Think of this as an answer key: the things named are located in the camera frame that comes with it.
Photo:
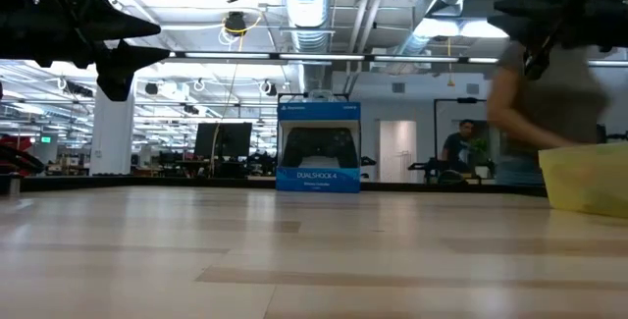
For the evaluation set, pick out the yellow plastic bin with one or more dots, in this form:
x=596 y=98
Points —
x=589 y=181

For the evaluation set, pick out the person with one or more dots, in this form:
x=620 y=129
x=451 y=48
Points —
x=456 y=148
x=554 y=113

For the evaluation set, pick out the black background monitor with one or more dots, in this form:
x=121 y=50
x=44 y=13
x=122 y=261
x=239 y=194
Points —
x=235 y=140

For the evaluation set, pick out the black background station frame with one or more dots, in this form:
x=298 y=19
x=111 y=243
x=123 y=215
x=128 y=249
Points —
x=434 y=127

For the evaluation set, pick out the blue DualShock controller box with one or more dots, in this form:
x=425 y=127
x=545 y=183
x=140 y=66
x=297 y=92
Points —
x=318 y=113

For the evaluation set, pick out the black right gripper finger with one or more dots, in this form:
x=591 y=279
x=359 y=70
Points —
x=544 y=4
x=532 y=32

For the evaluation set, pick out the white building column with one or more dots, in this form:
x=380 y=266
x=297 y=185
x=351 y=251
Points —
x=112 y=132

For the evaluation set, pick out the black aluminium table frame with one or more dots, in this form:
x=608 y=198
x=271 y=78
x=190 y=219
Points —
x=147 y=182

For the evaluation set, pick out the yellow ceiling pendant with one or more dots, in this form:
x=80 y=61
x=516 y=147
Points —
x=450 y=81

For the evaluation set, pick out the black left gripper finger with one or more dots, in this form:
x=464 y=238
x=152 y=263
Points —
x=122 y=66
x=115 y=19

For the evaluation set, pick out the red background equipment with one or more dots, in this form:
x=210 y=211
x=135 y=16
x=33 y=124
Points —
x=17 y=154

